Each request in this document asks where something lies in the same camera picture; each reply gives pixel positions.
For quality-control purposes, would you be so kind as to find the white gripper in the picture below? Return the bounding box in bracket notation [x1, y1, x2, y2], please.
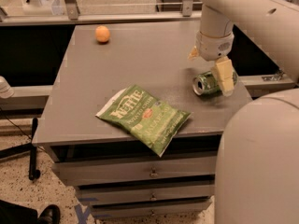
[188, 32, 235, 96]

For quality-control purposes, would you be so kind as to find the grey drawer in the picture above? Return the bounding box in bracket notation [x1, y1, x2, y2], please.
[76, 179, 214, 205]
[52, 151, 217, 186]
[91, 197, 211, 219]

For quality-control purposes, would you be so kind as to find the green soda can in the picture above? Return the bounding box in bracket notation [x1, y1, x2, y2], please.
[192, 71, 233, 96]

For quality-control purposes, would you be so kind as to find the grey drawer cabinet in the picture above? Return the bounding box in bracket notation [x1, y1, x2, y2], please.
[34, 21, 249, 219]

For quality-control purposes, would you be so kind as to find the top grey drawer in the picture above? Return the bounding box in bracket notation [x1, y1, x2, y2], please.
[52, 151, 217, 186]

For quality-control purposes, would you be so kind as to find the black shoe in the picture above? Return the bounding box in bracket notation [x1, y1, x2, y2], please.
[36, 204, 61, 224]

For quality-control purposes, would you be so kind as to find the bottom grey drawer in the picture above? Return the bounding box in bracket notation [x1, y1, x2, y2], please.
[91, 197, 211, 219]

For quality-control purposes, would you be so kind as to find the white cylindrical object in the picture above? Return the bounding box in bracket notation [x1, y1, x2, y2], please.
[0, 76, 14, 99]

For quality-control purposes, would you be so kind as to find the green Kettle chips bag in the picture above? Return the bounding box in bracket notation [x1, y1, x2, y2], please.
[96, 85, 191, 157]

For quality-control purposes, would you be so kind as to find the orange fruit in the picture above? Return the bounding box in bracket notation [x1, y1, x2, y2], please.
[95, 26, 110, 43]

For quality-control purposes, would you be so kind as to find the middle grey drawer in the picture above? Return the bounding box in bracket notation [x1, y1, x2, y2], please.
[76, 179, 214, 205]

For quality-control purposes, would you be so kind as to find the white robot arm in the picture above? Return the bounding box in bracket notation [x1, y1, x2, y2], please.
[196, 0, 299, 224]

